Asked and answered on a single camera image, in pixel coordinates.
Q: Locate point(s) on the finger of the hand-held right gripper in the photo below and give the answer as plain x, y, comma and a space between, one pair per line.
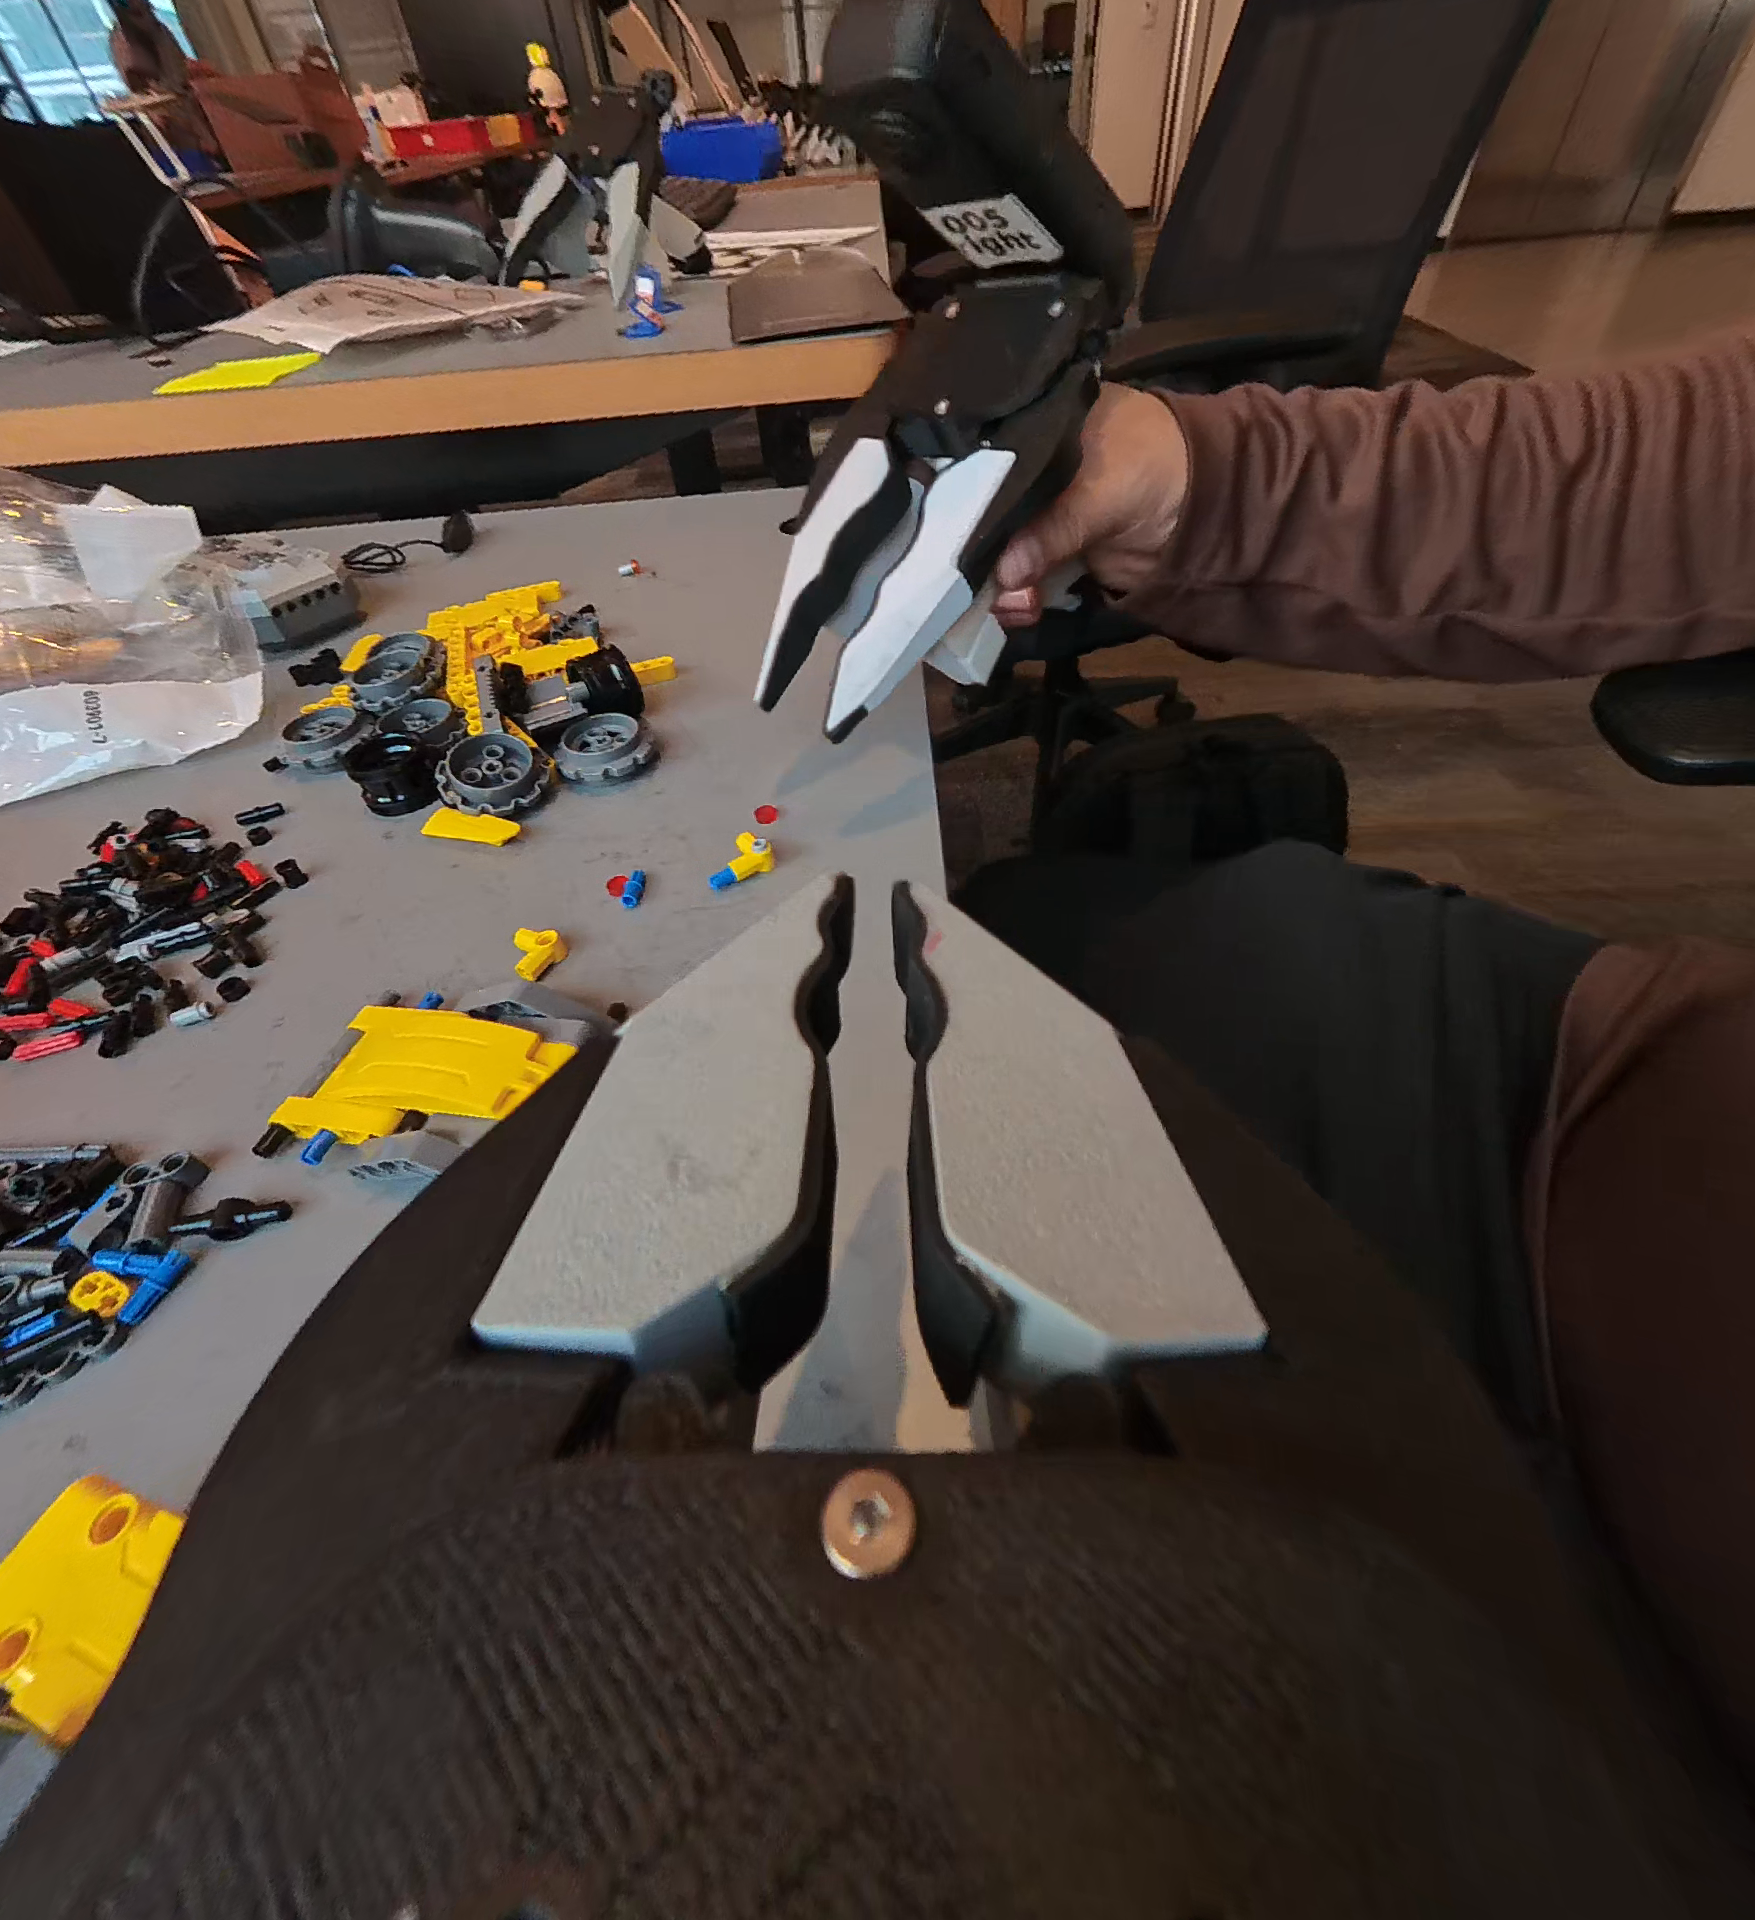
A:
845, 502
938, 556

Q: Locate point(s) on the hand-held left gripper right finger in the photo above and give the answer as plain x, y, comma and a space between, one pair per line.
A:
1074, 1185

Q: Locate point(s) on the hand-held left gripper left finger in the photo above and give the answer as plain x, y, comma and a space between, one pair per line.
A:
652, 1185

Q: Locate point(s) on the yellow connector with blue pin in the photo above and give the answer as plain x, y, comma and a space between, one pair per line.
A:
750, 857

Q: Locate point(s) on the person's right forearm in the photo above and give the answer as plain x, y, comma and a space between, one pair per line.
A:
1493, 513

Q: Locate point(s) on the wood edged desk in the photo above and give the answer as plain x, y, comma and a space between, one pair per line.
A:
548, 340

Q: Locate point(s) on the grey desk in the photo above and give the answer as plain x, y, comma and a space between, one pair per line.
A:
412, 915

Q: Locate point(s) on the person's right hand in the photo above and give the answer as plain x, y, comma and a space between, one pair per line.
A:
1125, 478

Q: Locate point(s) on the dark folder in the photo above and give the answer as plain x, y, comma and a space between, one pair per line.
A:
815, 295

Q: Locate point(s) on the yellow angle connector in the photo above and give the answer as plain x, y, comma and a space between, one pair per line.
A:
533, 945

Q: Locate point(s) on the yellow and grey hood assembly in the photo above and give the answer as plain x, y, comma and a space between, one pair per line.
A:
412, 1065

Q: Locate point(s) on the blue stand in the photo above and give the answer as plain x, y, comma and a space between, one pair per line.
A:
651, 308

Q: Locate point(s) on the person's black trouser legs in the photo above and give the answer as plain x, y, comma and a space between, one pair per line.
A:
1341, 1020

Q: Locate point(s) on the blue bin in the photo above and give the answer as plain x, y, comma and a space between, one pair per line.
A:
721, 148

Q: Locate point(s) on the black backpack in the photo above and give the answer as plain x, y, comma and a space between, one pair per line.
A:
1191, 789

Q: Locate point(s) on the yellow vehicle chassis assembly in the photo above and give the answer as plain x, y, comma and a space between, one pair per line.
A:
519, 645

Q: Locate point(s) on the black office chair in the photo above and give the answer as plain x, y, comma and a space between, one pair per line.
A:
1719, 720
1341, 181

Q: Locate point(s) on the yellow curved panel piece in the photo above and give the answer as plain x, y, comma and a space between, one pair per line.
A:
470, 829

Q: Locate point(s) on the black and grey tool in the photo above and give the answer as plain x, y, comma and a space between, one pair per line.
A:
607, 148

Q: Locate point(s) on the cluster of grey sprocket wheels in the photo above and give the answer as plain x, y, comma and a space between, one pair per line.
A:
494, 769

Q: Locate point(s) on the black wheel rim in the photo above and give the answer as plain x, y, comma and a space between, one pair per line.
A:
386, 782

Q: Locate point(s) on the printed paper sheet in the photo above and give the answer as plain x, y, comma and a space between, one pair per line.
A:
383, 308

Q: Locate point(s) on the red tray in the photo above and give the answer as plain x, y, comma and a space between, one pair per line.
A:
441, 139

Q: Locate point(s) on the grey motor box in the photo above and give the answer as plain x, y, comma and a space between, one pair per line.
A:
299, 602

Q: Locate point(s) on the pile of black red pins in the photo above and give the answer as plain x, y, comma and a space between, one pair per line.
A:
127, 930

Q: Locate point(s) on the pile of blue black pieces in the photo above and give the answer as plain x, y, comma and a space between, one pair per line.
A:
52, 1277

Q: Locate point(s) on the yellow sheet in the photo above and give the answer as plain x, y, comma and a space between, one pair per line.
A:
240, 374

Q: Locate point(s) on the person's brown shirt torso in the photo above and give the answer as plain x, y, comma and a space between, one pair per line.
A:
1703, 1277

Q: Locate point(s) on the white labelled plastic bag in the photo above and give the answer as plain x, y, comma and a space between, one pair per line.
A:
97, 742

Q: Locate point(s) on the black box with yellow beams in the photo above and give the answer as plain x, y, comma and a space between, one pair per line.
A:
69, 1590

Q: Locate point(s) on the clear plastic bag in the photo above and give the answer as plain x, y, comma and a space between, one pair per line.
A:
52, 602

